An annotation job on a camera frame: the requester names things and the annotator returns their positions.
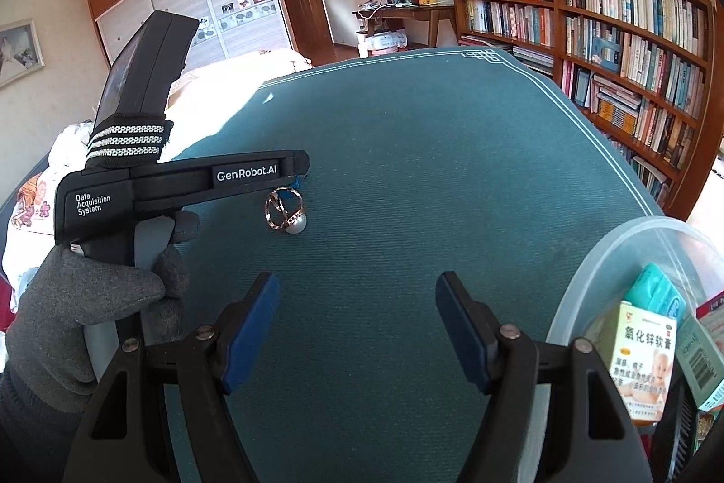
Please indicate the wooden bookshelf with books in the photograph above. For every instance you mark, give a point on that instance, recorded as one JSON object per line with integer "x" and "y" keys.
{"x": 646, "y": 73}

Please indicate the yellow ointment box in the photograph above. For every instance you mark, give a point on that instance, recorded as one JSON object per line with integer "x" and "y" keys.
{"x": 638, "y": 349}

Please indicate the framed wedding photo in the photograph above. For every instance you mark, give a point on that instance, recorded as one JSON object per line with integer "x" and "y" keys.
{"x": 20, "y": 51}

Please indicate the teal table cloth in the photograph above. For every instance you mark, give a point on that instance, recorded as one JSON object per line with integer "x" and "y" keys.
{"x": 420, "y": 163}

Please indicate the white blue medicine box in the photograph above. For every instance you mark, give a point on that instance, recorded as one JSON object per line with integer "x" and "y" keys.
{"x": 711, "y": 317}

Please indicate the clear plastic bowl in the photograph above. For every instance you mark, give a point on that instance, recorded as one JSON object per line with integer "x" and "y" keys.
{"x": 612, "y": 266}

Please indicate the wooden desk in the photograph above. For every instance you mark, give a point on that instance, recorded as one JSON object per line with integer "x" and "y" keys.
{"x": 431, "y": 14}

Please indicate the pale green barcode box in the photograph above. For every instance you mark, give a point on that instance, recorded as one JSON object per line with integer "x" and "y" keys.
{"x": 701, "y": 362}

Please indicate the white bedding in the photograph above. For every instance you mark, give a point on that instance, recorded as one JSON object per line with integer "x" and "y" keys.
{"x": 169, "y": 109}

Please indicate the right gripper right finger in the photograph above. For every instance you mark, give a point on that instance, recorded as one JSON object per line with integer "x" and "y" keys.
{"x": 553, "y": 413}

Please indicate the gold pearl brooch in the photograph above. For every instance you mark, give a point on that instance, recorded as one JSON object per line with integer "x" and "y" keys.
{"x": 284, "y": 211}

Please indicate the long black case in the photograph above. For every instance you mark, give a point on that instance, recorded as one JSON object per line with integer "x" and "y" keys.
{"x": 672, "y": 456}

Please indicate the teal Glide floss box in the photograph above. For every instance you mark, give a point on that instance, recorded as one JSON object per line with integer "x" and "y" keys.
{"x": 653, "y": 291}

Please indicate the grey gloved left hand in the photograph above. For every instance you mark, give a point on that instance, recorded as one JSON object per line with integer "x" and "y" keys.
{"x": 46, "y": 349}

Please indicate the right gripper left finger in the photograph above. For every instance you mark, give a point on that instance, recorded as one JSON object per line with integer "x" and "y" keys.
{"x": 124, "y": 434}

